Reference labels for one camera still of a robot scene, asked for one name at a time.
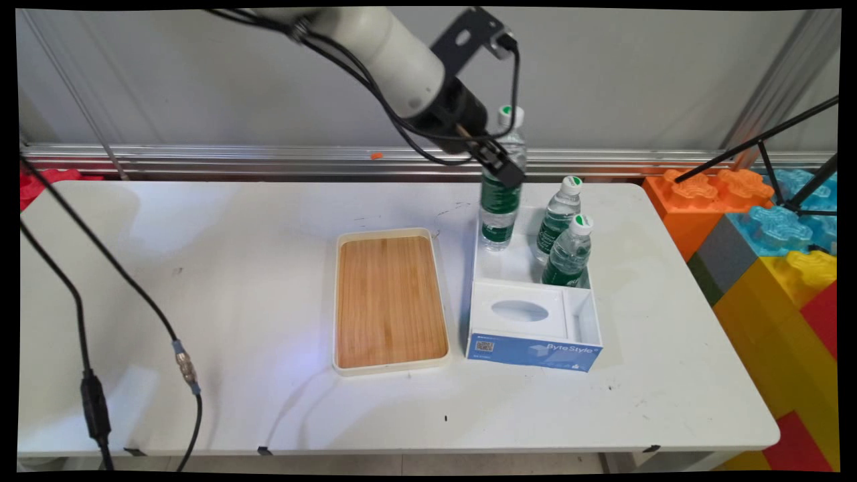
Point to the blue giant building block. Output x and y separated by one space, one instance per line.
790 221

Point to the grey giant building block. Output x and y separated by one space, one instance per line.
726 258

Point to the white and blue cardboard box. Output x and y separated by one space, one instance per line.
532 321

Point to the aluminium rail along wall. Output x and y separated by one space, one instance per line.
268 163

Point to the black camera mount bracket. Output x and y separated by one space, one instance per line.
465 37

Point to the orange giant building block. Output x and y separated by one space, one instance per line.
696 201

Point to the black tripod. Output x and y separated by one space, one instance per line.
780 157

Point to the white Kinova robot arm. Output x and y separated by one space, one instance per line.
381 47

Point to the small silver wrist camera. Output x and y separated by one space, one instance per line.
505 43

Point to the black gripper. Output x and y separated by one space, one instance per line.
452 114

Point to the aluminium upright profile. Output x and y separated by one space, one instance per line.
780 87

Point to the cream tray with bamboo base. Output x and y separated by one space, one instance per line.
390 301

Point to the red giant building block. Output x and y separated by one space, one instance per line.
800 445
822 321
47 184

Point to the yellow giant building block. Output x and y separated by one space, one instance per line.
776 335

